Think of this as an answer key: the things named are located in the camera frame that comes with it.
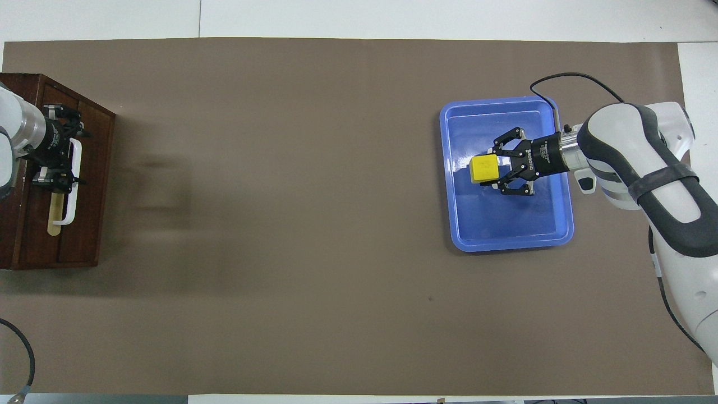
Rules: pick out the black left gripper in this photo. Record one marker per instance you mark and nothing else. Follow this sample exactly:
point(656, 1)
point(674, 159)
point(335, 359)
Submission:
point(51, 146)

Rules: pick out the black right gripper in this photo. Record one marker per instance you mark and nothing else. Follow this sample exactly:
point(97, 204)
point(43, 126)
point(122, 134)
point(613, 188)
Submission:
point(541, 156)

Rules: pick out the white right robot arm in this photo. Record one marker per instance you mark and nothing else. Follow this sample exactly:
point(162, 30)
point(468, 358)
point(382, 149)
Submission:
point(673, 224)

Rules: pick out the yellow cube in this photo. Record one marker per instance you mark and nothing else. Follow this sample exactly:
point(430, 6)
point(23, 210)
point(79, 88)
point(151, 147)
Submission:
point(484, 168)

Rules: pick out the blue plastic tray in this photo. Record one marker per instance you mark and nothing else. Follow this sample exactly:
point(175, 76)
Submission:
point(505, 224)

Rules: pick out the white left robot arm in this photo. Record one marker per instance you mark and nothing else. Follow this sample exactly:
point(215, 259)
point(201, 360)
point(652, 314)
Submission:
point(14, 129)

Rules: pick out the brown paper table mat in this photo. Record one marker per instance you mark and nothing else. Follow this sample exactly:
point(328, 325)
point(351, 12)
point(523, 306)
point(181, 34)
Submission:
point(308, 224)

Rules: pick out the dark wooden drawer cabinet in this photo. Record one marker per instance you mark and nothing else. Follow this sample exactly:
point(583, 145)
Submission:
point(92, 185)

